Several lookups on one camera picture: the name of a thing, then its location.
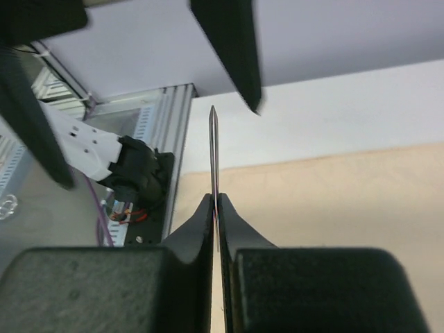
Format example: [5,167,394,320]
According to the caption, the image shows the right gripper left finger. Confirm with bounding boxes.
[1,195,213,332]

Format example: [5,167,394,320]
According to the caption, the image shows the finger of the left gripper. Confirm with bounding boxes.
[189,0,262,114]

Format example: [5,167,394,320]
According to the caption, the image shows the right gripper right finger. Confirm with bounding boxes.
[218,194,429,332]

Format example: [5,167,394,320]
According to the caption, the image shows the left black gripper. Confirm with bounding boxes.
[1,0,88,189]

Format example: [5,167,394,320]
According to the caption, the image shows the straight steel tweezers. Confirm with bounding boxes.
[209,105,220,252]

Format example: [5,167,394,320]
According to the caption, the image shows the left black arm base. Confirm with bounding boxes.
[108,151,175,247]

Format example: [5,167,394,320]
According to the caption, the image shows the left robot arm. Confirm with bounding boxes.
[1,1,262,204]

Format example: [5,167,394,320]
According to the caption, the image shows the beige cloth mat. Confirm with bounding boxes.
[220,144,443,253]

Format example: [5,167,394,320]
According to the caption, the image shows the slotted cable duct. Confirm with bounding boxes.
[0,103,157,244]

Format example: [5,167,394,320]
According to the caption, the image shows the aluminium mounting rail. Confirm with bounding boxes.
[31,42,196,239]

